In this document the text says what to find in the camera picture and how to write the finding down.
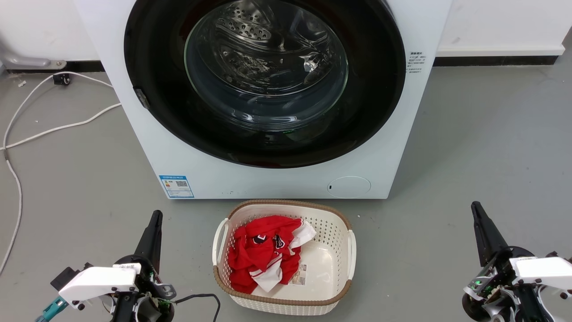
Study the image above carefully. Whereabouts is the red and white garment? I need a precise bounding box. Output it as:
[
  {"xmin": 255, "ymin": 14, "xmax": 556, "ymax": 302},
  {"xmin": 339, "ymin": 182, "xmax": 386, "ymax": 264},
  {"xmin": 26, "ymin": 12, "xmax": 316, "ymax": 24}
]
[{"xmin": 227, "ymin": 216, "xmax": 317, "ymax": 294}]

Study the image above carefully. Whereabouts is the white plastic laundry basket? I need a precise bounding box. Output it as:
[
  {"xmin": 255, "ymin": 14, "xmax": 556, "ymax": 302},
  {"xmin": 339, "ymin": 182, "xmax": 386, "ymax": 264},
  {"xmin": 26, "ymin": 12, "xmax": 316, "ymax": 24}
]
[{"xmin": 212, "ymin": 199, "xmax": 357, "ymax": 316}]

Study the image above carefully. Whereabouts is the round white filter cover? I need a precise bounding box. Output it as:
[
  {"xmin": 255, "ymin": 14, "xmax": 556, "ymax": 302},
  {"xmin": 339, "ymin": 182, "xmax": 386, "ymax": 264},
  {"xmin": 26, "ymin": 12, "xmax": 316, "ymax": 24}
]
[{"xmin": 327, "ymin": 176, "xmax": 372, "ymax": 199}]

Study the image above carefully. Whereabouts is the blue energy label sticker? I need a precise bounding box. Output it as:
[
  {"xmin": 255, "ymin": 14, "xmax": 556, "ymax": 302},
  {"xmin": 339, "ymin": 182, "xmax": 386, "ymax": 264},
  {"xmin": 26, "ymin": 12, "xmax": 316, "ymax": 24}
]
[{"xmin": 159, "ymin": 175, "xmax": 195, "ymax": 199}]

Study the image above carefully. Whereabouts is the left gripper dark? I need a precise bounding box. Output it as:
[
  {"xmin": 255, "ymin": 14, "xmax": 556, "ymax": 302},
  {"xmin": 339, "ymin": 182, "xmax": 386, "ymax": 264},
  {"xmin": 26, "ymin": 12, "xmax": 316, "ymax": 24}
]
[{"xmin": 113, "ymin": 210, "xmax": 177, "ymax": 322}]

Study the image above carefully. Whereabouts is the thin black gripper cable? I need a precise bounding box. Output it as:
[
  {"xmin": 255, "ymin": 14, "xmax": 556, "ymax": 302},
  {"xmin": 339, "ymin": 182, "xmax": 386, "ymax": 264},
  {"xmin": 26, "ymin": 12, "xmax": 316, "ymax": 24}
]
[{"xmin": 172, "ymin": 293, "xmax": 221, "ymax": 322}]

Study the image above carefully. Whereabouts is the long white floor cable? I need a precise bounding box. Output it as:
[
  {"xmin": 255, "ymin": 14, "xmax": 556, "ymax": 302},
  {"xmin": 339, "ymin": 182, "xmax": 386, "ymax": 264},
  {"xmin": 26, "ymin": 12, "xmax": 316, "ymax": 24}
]
[
  {"xmin": 0, "ymin": 103, "xmax": 122, "ymax": 150},
  {"xmin": 0, "ymin": 72, "xmax": 114, "ymax": 275}
]

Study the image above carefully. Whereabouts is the paper label inside basket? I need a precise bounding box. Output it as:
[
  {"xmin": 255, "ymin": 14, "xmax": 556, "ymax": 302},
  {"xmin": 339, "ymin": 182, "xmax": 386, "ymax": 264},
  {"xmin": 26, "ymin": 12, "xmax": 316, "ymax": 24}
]
[{"xmin": 288, "ymin": 263, "xmax": 307, "ymax": 287}]

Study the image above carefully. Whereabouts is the teal cable connector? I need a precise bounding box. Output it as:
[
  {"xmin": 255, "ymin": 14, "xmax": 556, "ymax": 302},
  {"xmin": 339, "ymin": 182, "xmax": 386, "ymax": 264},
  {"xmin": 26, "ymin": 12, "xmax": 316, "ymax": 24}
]
[{"xmin": 35, "ymin": 297, "xmax": 68, "ymax": 322}]

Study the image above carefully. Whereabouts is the black round glass washer door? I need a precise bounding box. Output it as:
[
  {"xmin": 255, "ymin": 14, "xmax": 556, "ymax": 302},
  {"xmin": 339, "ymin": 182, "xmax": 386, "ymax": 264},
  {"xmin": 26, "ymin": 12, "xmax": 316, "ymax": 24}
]
[{"xmin": 124, "ymin": 0, "xmax": 406, "ymax": 169}]

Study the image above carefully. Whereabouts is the steel perforated washer drum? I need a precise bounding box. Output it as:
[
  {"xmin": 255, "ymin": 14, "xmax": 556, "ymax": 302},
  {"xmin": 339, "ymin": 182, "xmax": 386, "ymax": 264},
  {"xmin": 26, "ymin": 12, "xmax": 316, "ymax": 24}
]
[{"xmin": 197, "ymin": 0, "xmax": 341, "ymax": 97}]

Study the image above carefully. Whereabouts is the printed text label on washer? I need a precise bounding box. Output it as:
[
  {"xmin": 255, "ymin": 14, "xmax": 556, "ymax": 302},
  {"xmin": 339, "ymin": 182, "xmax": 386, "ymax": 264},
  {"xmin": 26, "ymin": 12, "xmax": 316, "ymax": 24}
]
[{"xmin": 406, "ymin": 51, "xmax": 428, "ymax": 81}]

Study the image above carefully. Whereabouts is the grey pipe bracket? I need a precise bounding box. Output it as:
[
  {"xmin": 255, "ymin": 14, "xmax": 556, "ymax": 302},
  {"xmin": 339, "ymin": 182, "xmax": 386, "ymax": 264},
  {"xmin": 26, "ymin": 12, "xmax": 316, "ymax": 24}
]
[{"xmin": 0, "ymin": 42, "xmax": 67, "ymax": 70}]

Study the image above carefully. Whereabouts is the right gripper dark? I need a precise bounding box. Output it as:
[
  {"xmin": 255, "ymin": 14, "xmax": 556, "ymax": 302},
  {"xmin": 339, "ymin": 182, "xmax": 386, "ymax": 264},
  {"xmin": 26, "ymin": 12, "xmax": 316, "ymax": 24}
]
[{"xmin": 462, "ymin": 201, "xmax": 537, "ymax": 322}]

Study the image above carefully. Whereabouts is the white front-load washing machine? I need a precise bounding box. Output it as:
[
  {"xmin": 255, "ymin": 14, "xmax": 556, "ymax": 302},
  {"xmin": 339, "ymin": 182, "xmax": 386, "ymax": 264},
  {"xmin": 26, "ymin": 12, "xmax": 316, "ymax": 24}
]
[{"xmin": 74, "ymin": 0, "xmax": 453, "ymax": 200}]

